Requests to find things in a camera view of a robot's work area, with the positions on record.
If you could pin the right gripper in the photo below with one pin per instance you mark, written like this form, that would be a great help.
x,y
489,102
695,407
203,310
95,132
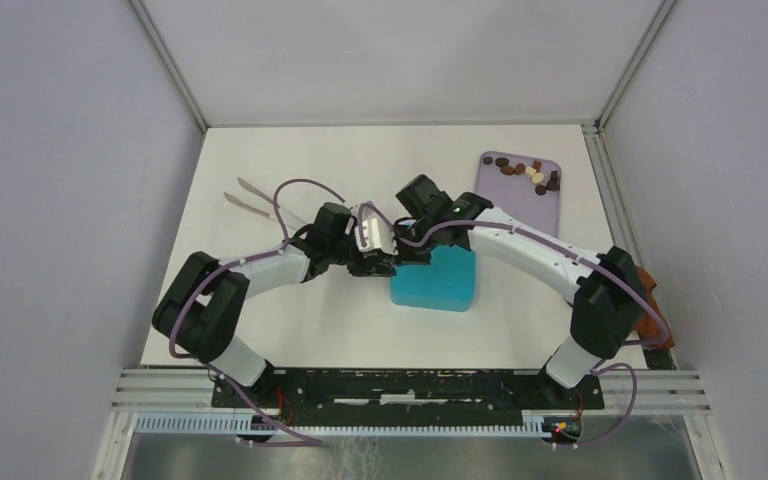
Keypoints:
x,y
404,257

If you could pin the white cable duct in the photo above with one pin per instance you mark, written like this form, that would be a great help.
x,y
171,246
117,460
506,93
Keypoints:
x,y
243,424

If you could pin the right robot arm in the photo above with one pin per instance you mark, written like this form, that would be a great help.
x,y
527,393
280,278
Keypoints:
x,y
604,290

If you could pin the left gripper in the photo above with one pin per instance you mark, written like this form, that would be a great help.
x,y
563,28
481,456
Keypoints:
x,y
372,264

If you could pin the teal tin lid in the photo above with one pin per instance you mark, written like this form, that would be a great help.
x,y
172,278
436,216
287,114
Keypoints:
x,y
448,283

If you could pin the metal tongs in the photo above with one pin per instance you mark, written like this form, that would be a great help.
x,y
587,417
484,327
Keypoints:
x,y
257,202

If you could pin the lilac plastic tray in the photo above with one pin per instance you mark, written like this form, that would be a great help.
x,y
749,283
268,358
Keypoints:
x,y
527,188

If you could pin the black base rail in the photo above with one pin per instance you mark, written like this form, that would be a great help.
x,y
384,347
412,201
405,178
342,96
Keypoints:
x,y
330,397

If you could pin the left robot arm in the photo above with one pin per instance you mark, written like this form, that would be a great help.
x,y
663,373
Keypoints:
x,y
200,311

